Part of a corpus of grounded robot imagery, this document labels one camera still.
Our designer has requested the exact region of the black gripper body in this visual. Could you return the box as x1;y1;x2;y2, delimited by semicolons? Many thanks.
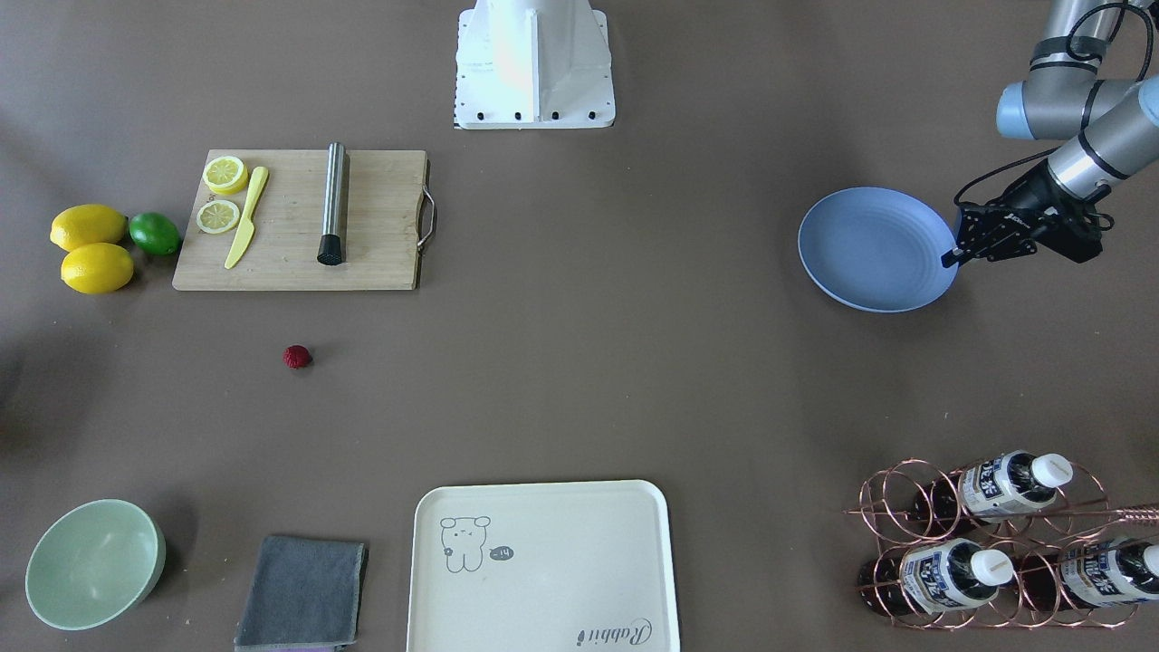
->
958;162;1105;264

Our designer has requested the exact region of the blue plate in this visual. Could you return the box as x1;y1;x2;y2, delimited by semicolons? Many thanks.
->
796;186;957;313

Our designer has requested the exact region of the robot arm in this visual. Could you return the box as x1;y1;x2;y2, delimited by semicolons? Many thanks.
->
941;1;1158;268

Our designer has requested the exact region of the red strawberry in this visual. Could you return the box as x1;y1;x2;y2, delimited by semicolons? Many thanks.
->
282;345;313;369

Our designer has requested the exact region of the top drink bottle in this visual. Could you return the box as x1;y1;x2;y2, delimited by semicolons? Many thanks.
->
906;450;1076;537

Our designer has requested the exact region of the drink bottle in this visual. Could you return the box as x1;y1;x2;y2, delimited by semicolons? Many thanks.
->
906;450;1076;537
857;539;1015;618
1015;537;1158;611

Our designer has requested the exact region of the lower middle drink bottle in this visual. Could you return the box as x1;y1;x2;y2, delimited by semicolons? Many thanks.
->
857;539;1015;618

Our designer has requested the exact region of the lower outer drink bottle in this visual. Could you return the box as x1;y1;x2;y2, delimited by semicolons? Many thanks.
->
1015;537;1158;611

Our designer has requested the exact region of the cream rabbit tray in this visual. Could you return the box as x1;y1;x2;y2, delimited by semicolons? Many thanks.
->
407;479;681;651

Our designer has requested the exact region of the steel muddler black tip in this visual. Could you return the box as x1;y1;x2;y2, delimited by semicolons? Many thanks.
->
316;141;348;265

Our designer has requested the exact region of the yellow plastic knife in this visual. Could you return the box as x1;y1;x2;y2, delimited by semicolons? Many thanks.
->
224;166;270;271

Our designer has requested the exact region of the grey folded cloth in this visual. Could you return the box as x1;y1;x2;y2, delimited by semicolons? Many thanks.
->
235;535;366;651

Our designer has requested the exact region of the lemon half on board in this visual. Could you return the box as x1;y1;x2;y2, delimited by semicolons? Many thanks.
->
201;154;250;197

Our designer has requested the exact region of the lemon slice on board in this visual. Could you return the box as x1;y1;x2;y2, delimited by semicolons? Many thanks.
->
195;199;241;235

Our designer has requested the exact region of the green lime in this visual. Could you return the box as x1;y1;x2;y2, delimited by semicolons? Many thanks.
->
127;212;182;256

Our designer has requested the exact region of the yellow lemon lower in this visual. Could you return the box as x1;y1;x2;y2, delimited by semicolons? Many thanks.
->
61;243;134;294

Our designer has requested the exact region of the yellow lemon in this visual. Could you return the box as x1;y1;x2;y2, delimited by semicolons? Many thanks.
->
61;243;134;294
49;204;127;252

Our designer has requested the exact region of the yellow lemon upper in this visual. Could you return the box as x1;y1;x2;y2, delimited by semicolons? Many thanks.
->
49;204;127;252

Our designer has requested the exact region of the mint green bowl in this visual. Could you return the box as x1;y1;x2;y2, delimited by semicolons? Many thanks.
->
24;499;167;631

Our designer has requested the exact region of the copper wire bottle rack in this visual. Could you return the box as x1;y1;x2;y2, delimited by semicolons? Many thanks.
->
851;457;1156;631

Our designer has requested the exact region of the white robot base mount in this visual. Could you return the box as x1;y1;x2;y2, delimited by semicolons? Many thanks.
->
453;1;617;129

